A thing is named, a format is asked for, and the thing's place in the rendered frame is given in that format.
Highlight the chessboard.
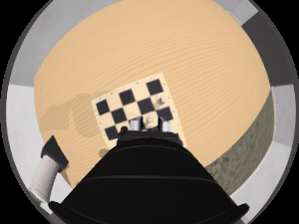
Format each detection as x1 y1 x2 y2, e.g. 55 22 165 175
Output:
91 73 187 150

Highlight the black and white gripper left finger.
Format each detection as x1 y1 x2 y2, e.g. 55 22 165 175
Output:
130 116 143 130

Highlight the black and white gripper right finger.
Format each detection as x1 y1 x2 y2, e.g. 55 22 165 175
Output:
157 116 171 131

